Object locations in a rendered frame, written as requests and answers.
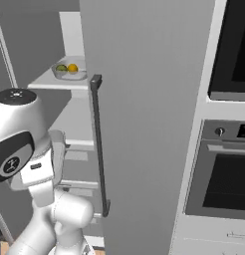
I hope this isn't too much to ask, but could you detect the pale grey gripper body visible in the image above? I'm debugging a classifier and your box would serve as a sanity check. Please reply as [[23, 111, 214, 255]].
[[48, 128, 68, 192]]

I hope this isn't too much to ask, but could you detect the clear vegetable container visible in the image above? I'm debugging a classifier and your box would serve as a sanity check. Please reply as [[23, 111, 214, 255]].
[[51, 59, 89, 82]]

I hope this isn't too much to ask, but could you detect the green lime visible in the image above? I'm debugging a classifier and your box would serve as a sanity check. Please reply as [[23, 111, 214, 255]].
[[55, 64, 69, 73]]

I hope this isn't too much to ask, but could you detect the yellow lemon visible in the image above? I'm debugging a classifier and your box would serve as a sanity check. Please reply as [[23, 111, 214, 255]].
[[67, 63, 80, 74]]

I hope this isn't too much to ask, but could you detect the white fridge shelf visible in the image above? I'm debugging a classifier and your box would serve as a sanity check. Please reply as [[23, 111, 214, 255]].
[[27, 55, 90, 92], [57, 179, 103, 191], [64, 138, 96, 147]]

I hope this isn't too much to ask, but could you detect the grey fridge door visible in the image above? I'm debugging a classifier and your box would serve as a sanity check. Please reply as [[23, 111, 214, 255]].
[[79, 0, 217, 255]]

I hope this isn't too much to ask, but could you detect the white fridge interior body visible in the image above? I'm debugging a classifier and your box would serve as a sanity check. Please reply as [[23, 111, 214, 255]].
[[0, 0, 107, 249]]

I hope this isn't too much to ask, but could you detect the white oven cabinet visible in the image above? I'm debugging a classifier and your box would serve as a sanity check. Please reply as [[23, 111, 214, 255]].
[[167, 0, 245, 255]]

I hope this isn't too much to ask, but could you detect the grey built-in oven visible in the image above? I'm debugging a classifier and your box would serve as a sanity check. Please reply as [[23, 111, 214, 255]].
[[183, 119, 245, 221]]

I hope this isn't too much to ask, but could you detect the white cabinet drawer front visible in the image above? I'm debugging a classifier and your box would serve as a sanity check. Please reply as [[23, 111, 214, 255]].
[[168, 214, 245, 255]]

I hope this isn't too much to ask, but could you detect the black microwave oven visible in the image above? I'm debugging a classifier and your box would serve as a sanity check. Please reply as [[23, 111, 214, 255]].
[[207, 0, 245, 103]]

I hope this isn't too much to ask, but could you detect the dark grey door handle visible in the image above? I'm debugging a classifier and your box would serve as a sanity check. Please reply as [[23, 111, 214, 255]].
[[90, 74, 112, 218]]

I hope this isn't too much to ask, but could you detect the grey oven door handle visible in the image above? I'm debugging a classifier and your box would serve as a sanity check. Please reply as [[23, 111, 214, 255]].
[[206, 143, 245, 155]]

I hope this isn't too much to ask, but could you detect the grey drawer handle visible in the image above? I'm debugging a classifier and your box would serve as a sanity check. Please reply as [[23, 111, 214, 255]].
[[226, 231, 245, 239]]

